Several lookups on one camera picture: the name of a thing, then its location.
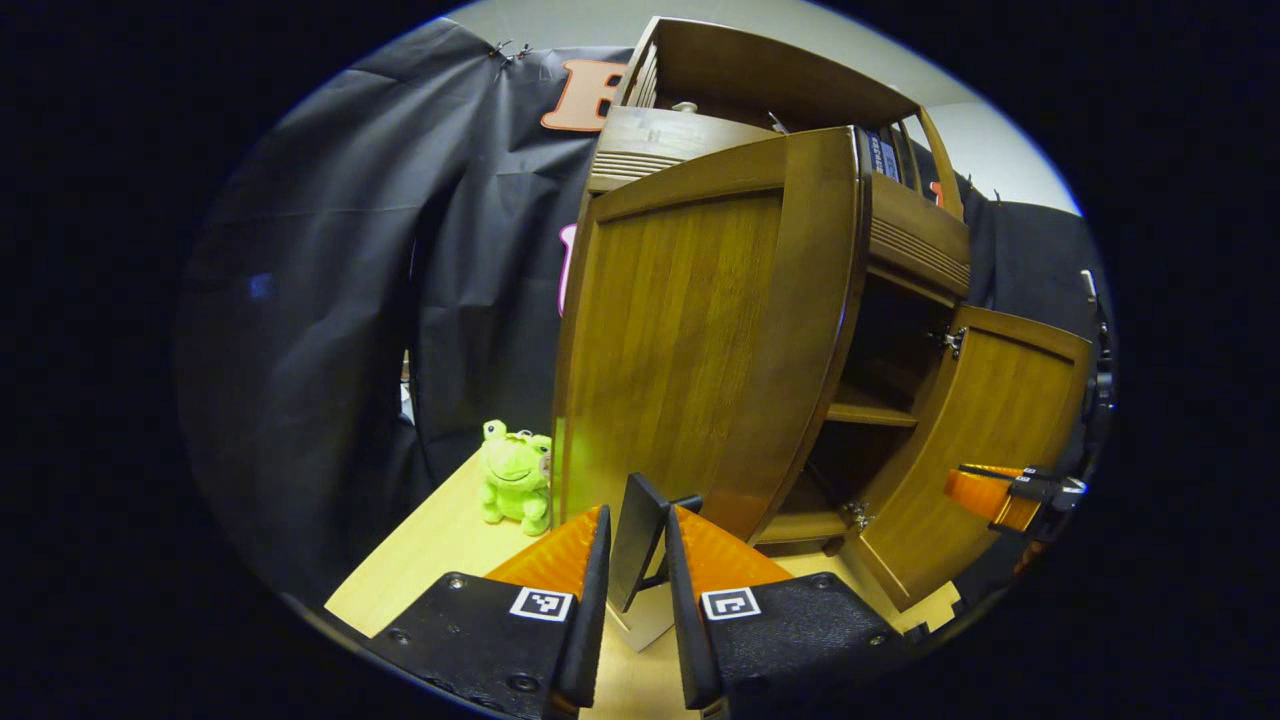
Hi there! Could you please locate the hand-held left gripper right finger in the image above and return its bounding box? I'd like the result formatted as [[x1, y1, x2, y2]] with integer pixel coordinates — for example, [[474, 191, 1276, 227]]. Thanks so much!
[[665, 505, 906, 713]]

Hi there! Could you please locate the green frog plush toy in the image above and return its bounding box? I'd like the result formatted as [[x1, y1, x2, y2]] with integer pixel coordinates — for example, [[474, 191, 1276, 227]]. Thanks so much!
[[478, 420, 554, 536]]

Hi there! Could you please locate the wooden double-door shoe cabinet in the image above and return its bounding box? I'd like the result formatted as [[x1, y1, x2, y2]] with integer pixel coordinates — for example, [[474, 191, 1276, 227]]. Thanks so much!
[[552, 15, 1096, 651]]

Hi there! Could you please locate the wooden inner shelf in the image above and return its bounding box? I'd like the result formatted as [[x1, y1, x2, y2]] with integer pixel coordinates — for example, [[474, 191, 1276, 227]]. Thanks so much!
[[825, 385, 921, 429]]

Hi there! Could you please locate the black door handle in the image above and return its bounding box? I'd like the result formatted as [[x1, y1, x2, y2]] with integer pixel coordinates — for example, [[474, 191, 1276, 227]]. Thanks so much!
[[607, 472, 704, 613]]

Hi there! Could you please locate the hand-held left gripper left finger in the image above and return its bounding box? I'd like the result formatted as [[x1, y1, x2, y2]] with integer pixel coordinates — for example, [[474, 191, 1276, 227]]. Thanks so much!
[[365, 503, 613, 720]]

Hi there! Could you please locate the wooden cabinet door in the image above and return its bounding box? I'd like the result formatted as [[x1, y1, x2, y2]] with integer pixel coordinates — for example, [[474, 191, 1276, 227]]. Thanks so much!
[[552, 125, 871, 651], [840, 305, 1094, 613]]

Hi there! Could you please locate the black backdrop cloth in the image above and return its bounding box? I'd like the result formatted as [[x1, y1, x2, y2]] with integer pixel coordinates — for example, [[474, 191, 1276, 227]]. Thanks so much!
[[175, 20, 1111, 601]]

